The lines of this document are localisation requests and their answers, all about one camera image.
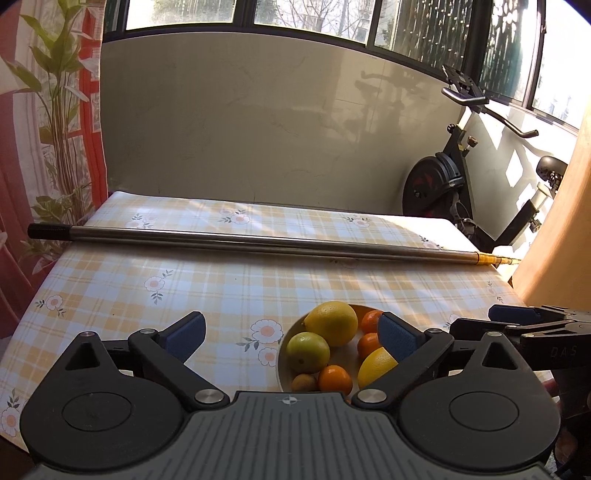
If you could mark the wooden furniture panel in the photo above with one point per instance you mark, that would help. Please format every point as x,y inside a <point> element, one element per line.
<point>556,269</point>

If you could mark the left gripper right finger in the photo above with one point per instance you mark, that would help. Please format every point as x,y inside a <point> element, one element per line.
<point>419,355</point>

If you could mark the small orange tangerine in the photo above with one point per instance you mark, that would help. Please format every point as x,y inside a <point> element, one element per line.
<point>334,378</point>

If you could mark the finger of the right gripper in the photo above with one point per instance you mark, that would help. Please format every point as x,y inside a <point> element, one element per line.
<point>514,314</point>
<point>474,329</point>

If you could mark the cream ceramic plate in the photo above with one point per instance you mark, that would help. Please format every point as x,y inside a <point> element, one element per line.
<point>346,356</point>

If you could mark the black framed window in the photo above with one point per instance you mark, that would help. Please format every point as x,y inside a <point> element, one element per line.
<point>535,54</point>

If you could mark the red plant print curtain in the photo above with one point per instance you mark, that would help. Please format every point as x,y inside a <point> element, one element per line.
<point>53,169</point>

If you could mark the checkered floral tablecloth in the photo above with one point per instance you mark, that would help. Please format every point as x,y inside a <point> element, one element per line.
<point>248,301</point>

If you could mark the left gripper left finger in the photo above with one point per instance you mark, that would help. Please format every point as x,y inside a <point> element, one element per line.
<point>161,356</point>

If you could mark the long metal rod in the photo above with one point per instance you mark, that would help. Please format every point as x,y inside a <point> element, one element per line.
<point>256,244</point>

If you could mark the green lime fruit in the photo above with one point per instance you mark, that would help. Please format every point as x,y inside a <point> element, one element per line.
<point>308,353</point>

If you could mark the black exercise bike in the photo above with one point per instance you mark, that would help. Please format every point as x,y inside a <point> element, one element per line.
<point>489,180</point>

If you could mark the person's right hand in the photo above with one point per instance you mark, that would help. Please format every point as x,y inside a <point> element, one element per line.
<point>565,444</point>

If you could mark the large yellow lemon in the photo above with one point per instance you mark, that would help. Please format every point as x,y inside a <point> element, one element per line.
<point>335,321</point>

